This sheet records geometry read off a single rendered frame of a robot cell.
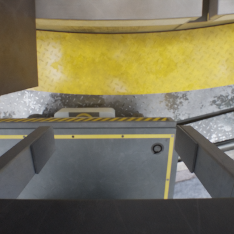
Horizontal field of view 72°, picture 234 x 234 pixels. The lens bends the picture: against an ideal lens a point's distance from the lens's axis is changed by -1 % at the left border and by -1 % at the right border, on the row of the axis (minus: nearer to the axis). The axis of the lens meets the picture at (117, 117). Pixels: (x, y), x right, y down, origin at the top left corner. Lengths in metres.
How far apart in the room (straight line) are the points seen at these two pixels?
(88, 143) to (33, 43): 0.33
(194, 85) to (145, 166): 0.49
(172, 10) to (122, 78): 0.39
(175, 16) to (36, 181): 0.69
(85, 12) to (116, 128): 0.34
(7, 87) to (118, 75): 0.52
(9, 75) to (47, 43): 0.47
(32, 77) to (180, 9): 0.44
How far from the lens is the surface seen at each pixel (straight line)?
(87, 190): 0.65
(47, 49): 0.87
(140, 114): 0.73
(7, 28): 0.44
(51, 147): 0.17
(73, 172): 0.61
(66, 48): 0.84
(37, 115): 0.82
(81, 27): 0.74
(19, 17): 0.48
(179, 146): 0.16
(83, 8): 0.52
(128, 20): 0.52
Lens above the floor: 0.80
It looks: 73 degrees down
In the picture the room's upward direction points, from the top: 180 degrees counter-clockwise
